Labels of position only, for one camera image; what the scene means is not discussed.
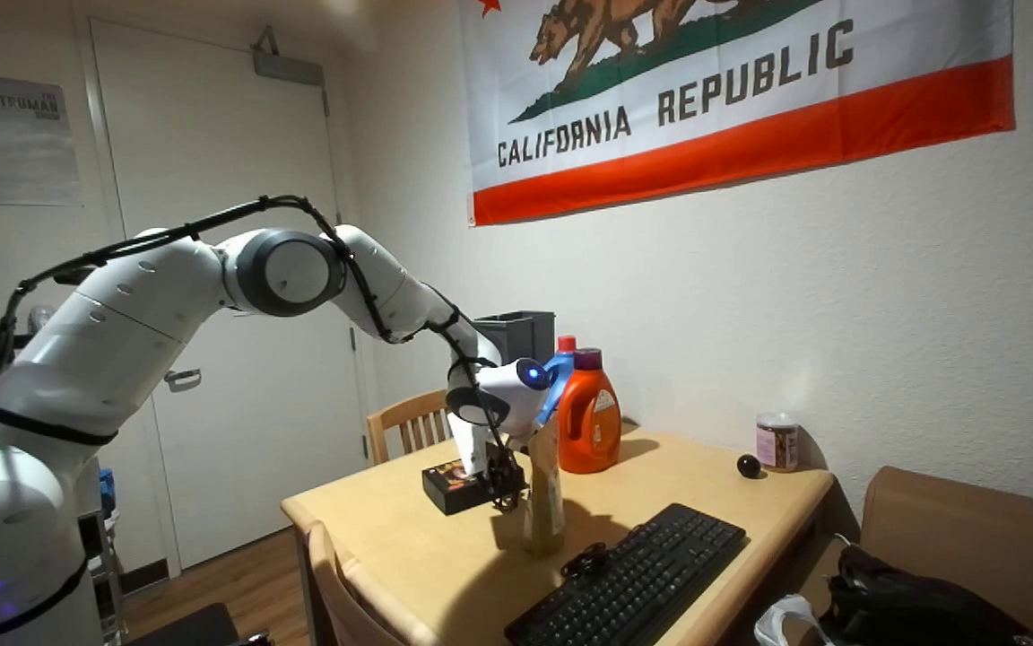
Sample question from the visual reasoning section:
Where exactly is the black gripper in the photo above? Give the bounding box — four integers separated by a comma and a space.
465, 422, 535, 516

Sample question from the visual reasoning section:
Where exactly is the white plastic bag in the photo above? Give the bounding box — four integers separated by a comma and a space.
748, 592, 840, 646

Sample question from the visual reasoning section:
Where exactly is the black box with food picture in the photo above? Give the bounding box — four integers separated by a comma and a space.
419, 456, 509, 521

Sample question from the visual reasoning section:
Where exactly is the brown armchair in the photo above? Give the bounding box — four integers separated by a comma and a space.
853, 463, 1033, 646

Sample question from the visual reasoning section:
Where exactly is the black cable along robot arm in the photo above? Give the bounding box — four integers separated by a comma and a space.
0, 190, 509, 406

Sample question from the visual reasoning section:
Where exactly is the blue detergent bottle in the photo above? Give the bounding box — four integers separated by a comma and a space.
520, 333, 579, 431

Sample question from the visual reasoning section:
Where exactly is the paper notice sheet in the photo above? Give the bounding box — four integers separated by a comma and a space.
0, 67, 86, 217

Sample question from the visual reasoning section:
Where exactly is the brown paper bag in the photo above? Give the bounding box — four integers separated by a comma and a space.
515, 428, 570, 560

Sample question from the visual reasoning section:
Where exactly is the California Republic flag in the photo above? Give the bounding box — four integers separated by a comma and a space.
459, 0, 1017, 231

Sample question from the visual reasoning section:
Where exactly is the grey door closer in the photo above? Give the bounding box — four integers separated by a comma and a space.
249, 29, 329, 91

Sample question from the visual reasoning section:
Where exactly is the pink jar candle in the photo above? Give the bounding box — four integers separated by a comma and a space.
753, 412, 810, 475

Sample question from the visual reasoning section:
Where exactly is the orange detergent bottle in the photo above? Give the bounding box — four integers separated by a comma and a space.
553, 348, 625, 476

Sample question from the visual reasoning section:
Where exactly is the black bag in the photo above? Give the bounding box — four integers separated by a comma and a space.
817, 544, 1033, 646

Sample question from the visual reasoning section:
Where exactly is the wooden chair with slatted back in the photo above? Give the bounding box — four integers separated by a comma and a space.
362, 389, 459, 466

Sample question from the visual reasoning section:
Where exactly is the black keyboard cable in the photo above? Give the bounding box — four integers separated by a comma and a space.
558, 543, 618, 589

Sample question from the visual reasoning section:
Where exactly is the black keyboard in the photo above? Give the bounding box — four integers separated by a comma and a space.
502, 500, 753, 646

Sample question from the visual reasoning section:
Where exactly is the grey trash bin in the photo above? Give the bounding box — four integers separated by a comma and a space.
472, 309, 558, 367

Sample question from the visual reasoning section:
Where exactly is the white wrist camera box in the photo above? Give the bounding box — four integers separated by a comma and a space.
449, 410, 491, 481

